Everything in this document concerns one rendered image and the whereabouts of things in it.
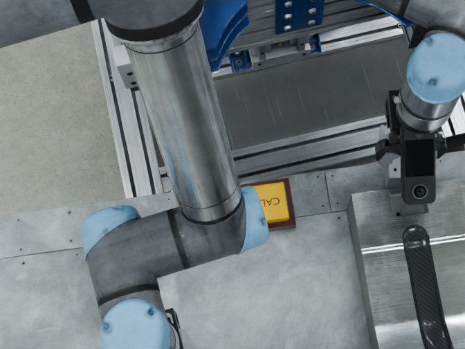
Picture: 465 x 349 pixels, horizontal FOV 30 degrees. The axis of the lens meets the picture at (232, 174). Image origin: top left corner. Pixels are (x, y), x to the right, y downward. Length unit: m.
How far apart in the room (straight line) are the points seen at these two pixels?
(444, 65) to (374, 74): 1.08
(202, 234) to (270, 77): 1.15
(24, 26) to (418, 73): 0.50
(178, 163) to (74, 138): 1.44
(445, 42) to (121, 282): 0.48
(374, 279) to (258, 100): 0.89
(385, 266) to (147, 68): 0.59
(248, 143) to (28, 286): 0.81
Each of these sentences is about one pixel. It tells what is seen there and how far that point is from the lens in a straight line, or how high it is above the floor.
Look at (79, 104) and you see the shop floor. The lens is 2.38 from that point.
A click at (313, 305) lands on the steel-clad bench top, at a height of 0.80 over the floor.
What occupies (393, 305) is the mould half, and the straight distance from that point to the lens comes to 1.30.
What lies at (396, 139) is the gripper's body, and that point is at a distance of 1.26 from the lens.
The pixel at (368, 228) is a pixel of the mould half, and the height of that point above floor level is 0.89.
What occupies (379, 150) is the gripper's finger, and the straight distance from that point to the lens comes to 1.30.
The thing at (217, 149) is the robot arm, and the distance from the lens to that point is 0.93.
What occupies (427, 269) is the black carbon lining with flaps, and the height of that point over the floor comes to 0.88.
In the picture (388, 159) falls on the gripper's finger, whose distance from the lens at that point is 1.34.
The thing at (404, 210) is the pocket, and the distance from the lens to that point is 1.36.
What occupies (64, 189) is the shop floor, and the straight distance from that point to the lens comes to 2.32.
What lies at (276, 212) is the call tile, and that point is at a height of 0.84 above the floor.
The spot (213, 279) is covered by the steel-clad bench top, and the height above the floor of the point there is 0.80.
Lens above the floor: 2.16
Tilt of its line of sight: 73 degrees down
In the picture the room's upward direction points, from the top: 9 degrees counter-clockwise
